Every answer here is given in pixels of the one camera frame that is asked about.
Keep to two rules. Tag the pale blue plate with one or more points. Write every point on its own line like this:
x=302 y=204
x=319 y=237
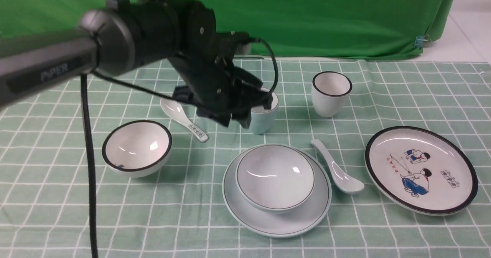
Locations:
x=279 y=225

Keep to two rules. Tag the green checkered tablecloth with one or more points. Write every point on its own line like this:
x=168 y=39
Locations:
x=179 y=211

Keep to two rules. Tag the green backdrop cloth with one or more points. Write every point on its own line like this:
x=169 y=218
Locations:
x=355 y=29

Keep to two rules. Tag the white bowl black rim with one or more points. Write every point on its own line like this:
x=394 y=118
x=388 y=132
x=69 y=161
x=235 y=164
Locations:
x=138 y=148

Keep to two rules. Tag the white spoon with label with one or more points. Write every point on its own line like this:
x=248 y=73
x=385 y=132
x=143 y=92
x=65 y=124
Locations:
x=175 y=111

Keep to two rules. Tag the white plate cartoon print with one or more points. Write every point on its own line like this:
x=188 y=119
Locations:
x=421 y=170

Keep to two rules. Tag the pale blue cup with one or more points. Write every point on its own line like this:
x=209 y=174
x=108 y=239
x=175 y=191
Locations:
x=262 y=119

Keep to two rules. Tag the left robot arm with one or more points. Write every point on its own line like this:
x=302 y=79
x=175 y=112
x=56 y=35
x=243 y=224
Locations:
x=124 y=36

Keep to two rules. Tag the white cup black rim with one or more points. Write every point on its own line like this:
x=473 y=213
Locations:
x=329 y=92

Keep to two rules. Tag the pale blue bowl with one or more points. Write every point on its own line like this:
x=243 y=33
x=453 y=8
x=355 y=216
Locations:
x=275 y=178

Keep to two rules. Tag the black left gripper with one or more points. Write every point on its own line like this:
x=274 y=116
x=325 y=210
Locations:
x=220 y=90

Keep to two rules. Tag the blue clip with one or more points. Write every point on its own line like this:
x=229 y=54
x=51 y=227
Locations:
x=419 y=42

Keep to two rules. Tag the pale blue spoon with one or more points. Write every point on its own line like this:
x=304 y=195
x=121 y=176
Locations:
x=342 y=180

